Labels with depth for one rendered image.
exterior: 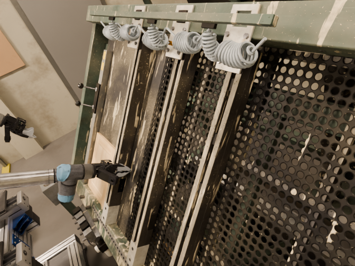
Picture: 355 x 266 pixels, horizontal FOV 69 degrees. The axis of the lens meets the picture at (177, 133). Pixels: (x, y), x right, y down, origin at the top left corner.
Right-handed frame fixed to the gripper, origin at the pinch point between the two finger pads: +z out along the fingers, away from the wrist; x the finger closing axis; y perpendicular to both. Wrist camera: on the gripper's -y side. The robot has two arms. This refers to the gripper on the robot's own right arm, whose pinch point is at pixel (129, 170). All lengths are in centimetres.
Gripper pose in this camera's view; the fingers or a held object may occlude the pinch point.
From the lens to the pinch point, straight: 142.3
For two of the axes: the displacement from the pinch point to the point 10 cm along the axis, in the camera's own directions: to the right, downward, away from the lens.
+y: -5.7, -3.6, 7.4
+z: 7.8, 0.3, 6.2
